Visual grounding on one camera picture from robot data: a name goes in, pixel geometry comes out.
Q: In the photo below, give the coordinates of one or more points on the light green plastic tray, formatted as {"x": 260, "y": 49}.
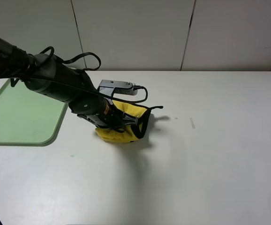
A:
{"x": 30, "y": 119}

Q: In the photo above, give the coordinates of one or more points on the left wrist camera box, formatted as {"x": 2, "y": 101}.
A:
{"x": 111, "y": 87}

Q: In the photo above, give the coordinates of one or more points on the yellow towel with black trim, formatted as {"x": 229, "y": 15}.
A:
{"x": 129, "y": 133}

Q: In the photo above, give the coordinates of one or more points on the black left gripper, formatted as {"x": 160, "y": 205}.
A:
{"x": 105, "y": 117}

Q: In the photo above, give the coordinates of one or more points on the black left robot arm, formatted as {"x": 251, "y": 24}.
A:
{"x": 47, "y": 74}

